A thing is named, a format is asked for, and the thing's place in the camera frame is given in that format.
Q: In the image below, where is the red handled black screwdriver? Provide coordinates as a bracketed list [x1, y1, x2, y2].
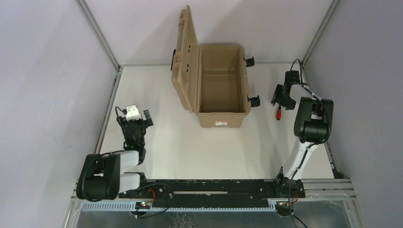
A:
[276, 105, 282, 121]

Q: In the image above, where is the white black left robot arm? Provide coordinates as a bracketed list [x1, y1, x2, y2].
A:
[76, 105, 153, 202]

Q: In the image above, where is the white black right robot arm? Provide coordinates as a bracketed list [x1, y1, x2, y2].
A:
[271, 70, 334, 190]

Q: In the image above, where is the black bin latch near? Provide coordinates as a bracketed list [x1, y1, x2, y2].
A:
[247, 95, 260, 107]

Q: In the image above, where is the black bin latch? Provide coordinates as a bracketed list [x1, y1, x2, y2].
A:
[247, 95, 260, 107]
[244, 57, 255, 67]

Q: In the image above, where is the black bin latch far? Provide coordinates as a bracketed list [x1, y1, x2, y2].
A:
[244, 57, 255, 67]

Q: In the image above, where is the tan plastic storage bin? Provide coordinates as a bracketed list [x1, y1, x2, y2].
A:
[171, 6, 252, 128]

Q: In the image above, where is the left controller board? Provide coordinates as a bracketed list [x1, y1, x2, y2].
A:
[135, 201, 152, 210]

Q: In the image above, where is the controller board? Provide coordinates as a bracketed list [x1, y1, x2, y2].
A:
[275, 201, 296, 210]
[135, 201, 152, 210]

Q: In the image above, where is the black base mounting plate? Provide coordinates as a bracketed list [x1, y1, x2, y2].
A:
[118, 179, 306, 207]

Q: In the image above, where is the right controller board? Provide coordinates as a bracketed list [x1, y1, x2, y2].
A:
[275, 201, 296, 210]

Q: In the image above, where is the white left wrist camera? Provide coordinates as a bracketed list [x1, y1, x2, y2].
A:
[125, 105, 142, 121]

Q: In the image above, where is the left aluminium frame rail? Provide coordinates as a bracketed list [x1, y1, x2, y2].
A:
[92, 66, 123, 154]

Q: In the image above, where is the white slotted cable duct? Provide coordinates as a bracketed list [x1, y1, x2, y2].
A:
[81, 201, 276, 212]

